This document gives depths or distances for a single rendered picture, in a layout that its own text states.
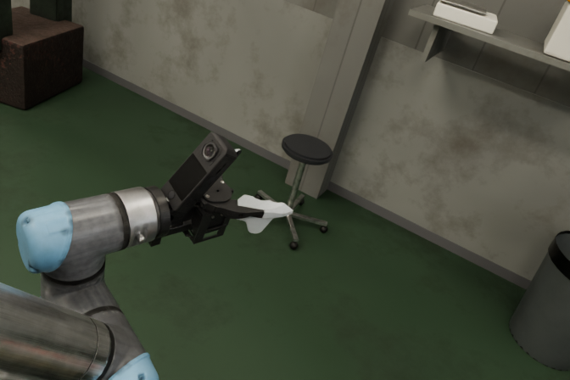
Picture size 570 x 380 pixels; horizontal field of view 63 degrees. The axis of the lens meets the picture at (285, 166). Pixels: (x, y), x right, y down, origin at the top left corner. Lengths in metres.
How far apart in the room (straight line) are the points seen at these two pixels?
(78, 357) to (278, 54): 3.39
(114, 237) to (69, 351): 0.15
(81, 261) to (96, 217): 0.05
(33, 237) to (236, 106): 3.57
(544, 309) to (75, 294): 2.82
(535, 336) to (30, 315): 3.02
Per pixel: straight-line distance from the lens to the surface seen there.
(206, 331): 2.55
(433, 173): 3.57
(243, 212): 0.66
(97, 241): 0.60
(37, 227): 0.58
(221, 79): 4.11
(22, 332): 0.47
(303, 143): 3.04
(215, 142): 0.61
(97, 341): 0.54
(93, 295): 0.64
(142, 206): 0.62
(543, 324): 3.22
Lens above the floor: 1.96
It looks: 29 degrees down
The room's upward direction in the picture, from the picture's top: 16 degrees clockwise
